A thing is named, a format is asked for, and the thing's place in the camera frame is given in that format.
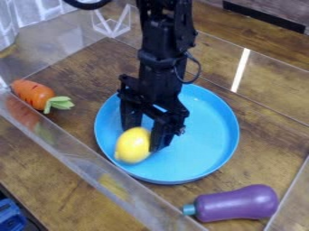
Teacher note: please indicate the orange toy carrot green leaves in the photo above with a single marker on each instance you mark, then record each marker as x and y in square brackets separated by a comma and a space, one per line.
[40, 96]

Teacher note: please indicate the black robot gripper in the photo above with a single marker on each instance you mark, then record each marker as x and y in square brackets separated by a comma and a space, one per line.
[152, 95]

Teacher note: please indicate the yellow toy lemon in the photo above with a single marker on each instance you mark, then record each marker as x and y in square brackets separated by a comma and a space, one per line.
[132, 145]

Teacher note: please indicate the white lattice curtain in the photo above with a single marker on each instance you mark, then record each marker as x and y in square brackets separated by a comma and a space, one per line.
[20, 13]

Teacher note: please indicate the clear acrylic barrier wall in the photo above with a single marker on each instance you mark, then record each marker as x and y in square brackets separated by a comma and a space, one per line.
[52, 168]

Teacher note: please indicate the dark wooden furniture edge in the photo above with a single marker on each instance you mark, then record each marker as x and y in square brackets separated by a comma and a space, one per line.
[267, 18]

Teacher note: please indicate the blue plastic object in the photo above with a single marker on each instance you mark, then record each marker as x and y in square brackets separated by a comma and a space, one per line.
[12, 220]

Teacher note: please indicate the purple toy eggplant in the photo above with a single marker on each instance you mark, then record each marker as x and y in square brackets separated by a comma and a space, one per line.
[251, 202]

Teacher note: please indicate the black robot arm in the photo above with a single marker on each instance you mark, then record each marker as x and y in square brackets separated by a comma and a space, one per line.
[167, 31]

